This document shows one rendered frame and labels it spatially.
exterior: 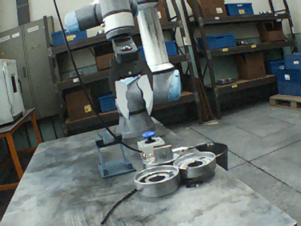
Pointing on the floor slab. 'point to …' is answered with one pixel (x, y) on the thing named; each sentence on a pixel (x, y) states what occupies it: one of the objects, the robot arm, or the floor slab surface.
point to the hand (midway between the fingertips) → (138, 111)
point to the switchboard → (33, 64)
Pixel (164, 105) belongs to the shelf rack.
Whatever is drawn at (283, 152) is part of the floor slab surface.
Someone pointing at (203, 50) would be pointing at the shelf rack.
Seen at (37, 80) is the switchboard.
